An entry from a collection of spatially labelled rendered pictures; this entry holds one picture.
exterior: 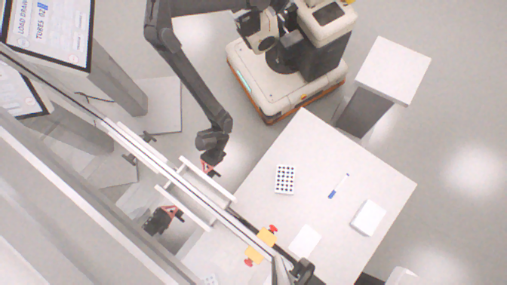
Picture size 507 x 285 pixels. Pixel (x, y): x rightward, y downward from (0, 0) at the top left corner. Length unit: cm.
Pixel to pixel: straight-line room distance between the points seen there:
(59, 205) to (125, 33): 274
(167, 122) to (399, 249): 181
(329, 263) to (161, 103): 165
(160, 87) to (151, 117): 25
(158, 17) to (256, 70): 128
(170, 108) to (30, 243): 224
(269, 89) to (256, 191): 88
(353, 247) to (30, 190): 132
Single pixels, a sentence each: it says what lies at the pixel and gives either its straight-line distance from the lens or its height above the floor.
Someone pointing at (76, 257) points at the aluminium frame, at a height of 198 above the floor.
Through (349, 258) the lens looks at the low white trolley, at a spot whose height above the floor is 76.
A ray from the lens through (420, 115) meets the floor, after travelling 254.
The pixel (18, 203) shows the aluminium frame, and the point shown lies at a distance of 21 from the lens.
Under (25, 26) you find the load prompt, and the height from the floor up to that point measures 115.
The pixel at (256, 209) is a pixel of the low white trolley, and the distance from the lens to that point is 139.
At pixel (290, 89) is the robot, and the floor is 28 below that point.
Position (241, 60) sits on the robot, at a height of 28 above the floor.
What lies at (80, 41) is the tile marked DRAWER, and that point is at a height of 100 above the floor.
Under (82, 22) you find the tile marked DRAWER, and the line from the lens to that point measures 168.
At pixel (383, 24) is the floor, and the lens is 282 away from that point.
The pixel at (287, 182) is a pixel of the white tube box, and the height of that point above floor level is 80.
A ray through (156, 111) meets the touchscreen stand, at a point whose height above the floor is 4.
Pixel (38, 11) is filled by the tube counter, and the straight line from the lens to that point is 163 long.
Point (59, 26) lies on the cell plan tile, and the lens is 163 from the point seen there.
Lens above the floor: 215
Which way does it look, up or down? 74 degrees down
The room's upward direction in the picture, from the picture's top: 8 degrees counter-clockwise
